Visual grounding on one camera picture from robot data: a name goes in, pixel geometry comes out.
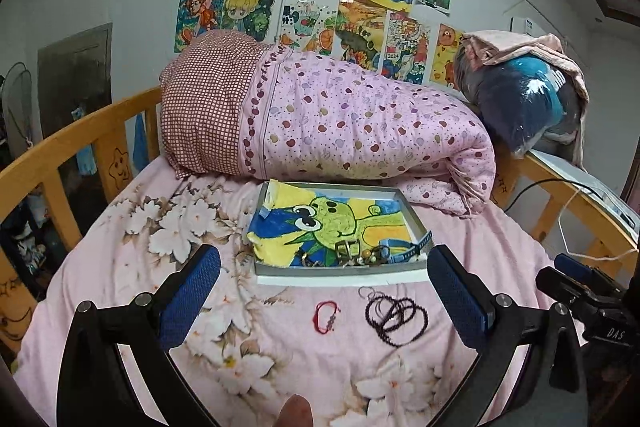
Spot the plastic-wrapped blue bundle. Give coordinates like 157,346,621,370
460,31,591,168

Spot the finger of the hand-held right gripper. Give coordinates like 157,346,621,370
535,267,588,310
553,253,598,289

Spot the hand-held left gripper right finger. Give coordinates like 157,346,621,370
426,244,588,427

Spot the pink floral bed sheet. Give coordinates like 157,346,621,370
12,154,601,427

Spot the pink dotted rolled quilt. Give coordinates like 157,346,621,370
239,47,496,218

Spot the black cable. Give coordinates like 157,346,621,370
502,178,608,212

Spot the white flat panel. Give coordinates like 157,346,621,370
535,149,640,228

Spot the dark bead bracelet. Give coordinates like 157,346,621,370
357,285,430,348

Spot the person's left hand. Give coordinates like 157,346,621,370
279,394,314,427

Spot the blue watch strap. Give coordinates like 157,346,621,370
386,229,434,264

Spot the red checkered pillow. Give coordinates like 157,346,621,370
160,31,273,180

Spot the dark grey door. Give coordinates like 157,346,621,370
37,23,113,142

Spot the standing fan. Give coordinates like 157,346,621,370
2,62,34,152

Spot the wooden bed frame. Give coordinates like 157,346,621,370
0,87,640,358

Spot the grey metal tray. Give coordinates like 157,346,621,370
254,179,435,289

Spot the green frog crayon drawing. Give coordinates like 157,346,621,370
247,182,416,268

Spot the red cord bracelet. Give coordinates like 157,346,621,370
313,301,339,334

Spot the white cable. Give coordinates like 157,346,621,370
560,187,638,261

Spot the amber bead charm string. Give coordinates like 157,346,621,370
360,247,393,267

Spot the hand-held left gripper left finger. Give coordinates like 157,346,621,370
56,244,222,427

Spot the plastic bag of clothes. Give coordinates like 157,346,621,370
454,49,583,158

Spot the pile of stuffed toys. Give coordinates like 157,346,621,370
0,187,71,280

